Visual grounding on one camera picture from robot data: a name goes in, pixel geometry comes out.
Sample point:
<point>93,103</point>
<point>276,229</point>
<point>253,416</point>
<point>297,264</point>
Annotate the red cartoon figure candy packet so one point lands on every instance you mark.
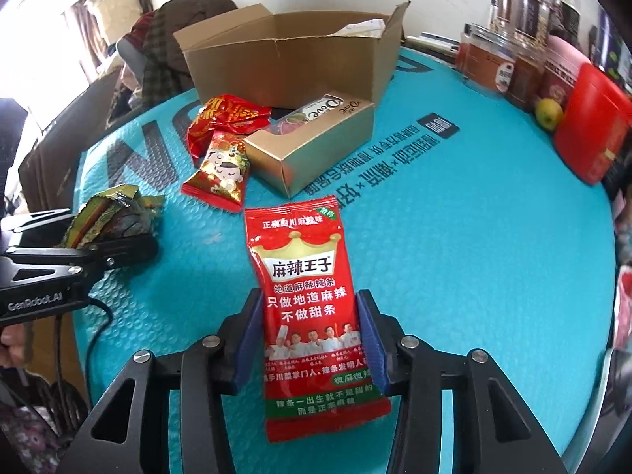
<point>217,173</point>

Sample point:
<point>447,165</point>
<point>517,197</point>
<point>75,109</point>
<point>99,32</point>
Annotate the yellow-green lemon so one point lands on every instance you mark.
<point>549,114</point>

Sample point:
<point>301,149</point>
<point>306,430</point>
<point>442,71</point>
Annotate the white printed snack packet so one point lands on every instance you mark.
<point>360,27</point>

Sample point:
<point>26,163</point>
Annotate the green foil snack packet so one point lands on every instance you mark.
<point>113,217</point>

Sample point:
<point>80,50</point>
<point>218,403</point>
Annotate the shiny red yellow-print candy packet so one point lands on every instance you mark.
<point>232,113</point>

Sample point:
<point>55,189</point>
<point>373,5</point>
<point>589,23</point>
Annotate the gold chocolate box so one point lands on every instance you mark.
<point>321,148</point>

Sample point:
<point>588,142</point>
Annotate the green plaid cloth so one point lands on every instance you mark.
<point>165,59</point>

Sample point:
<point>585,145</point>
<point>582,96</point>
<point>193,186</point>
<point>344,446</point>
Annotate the dark red portrait label jar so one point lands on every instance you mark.
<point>555,86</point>

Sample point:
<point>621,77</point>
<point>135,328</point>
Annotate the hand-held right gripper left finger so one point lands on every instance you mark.
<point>247,350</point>

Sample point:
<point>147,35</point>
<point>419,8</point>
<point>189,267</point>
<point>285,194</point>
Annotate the tall jar dark label grains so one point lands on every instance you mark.
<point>564,19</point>

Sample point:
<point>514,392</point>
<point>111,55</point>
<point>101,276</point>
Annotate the brown powder plastic jar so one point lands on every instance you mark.
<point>526,81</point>

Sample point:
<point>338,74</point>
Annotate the clear-lid brown powder jar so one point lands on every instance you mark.
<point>486,64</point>

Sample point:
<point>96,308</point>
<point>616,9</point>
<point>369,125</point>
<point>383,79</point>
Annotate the grey chair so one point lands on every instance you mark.
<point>131,59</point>

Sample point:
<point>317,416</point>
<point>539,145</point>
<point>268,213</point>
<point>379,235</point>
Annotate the red spicy strip packet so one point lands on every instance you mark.
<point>306,276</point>

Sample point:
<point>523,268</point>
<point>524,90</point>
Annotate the brown cardboard box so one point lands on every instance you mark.
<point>276,74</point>

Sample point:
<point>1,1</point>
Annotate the pink bottle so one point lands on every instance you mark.
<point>568,54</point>

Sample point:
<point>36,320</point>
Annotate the red plastic container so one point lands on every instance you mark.
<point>592,123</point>

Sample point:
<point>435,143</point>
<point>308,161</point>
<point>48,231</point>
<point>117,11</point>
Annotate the person's left hand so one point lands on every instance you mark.
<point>11,341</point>

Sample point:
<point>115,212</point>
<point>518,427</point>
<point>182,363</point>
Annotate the brown curtain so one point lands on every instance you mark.
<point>81,39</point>

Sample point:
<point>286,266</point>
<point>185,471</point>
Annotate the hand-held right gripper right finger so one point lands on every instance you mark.
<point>373,350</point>

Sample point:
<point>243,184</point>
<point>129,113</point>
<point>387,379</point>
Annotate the tall jar dark red label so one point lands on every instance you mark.
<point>508,5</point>

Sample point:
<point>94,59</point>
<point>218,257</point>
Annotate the red striped cloth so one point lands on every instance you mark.
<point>143,27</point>

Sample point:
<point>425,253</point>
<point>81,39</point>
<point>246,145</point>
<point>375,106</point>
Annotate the brown quilted coat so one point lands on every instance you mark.
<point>197,24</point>

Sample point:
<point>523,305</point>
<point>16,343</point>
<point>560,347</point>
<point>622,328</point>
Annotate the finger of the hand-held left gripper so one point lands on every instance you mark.
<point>34,229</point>
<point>113,254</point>

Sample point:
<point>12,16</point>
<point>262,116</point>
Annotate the floral patterned clothing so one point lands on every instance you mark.
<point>24,434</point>

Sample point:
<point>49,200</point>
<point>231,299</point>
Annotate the brown wooden cabinet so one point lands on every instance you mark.
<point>69,143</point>

